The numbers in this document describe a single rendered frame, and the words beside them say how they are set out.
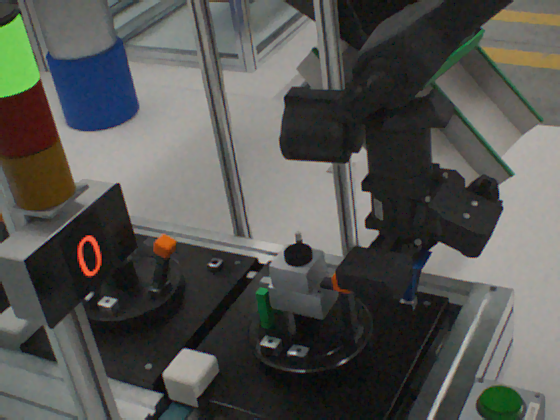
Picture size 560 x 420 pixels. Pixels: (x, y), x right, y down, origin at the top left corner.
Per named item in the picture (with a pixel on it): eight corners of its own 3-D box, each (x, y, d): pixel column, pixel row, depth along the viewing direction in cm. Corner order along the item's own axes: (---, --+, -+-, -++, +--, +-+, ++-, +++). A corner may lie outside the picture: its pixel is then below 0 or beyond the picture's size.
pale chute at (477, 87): (522, 135, 122) (544, 119, 118) (479, 179, 114) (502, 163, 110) (395, -12, 123) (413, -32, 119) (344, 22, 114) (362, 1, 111)
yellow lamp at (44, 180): (88, 183, 71) (72, 131, 68) (48, 215, 67) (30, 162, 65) (42, 175, 73) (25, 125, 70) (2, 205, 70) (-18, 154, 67)
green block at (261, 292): (275, 323, 94) (269, 288, 91) (270, 330, 93) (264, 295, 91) (266, 321, 95) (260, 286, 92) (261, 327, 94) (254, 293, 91)
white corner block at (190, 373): (224, 382, 93) (217, 354, 91) (202, 411, 90) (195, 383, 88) (189, 372, 95) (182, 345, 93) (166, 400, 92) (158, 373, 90)
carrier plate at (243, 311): (450, 310, 98) (449, 295, 97) (371, 465, 81) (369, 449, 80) (270, 271, 109) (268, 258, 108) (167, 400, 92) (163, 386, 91)
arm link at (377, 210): (324, 213, 70) (394, 225, 67) (404, 112, 83) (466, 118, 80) (334, 290, 74) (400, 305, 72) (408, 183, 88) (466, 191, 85)
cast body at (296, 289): (340, 295, 91) (334, 243, 87) (323, 321, 88) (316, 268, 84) (273, 281, 95) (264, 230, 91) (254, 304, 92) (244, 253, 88)
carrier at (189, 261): (260, 269, 110) (245, 188, 103) (156, 397, 93) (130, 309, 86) (115, 239, 121) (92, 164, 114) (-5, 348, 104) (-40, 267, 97)
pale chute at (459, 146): (492, 189, 111) (515, 173, 108) (443, 241, 103) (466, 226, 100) (353, 29, 112) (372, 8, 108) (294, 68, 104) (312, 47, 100)
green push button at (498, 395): (526, 404, 85) (527, 390, 84) (516, 433, 82) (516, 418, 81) (486, 394, 86) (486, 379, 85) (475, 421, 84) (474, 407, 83)
